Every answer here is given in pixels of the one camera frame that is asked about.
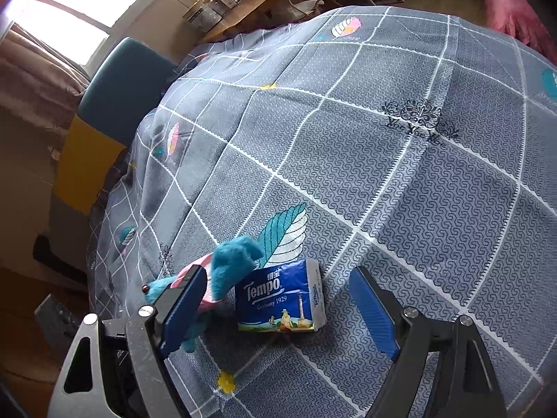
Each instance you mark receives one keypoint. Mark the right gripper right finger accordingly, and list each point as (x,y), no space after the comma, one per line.
(465,383)

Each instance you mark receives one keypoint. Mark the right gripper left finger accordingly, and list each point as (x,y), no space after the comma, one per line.
(115,368)

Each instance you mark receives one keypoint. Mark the blue pink plush toy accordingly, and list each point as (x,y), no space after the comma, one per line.
(226,266)

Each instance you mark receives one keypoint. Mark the blue Tempo tissue pack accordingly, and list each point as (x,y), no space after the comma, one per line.
(282,298)

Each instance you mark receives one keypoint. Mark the grey checked bed quilt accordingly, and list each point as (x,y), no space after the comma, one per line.
(415,144)

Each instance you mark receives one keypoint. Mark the multicolour headboard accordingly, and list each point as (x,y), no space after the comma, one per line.
(129,83)

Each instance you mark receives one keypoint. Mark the pink curtain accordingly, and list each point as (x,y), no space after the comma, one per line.
(39,84)

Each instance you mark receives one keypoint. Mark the window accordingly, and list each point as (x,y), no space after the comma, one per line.
(74,28)

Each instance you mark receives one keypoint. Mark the pink blanket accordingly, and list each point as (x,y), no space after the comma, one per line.
(518,19)

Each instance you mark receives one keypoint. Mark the wooden desk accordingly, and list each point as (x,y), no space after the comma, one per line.
(261,0)

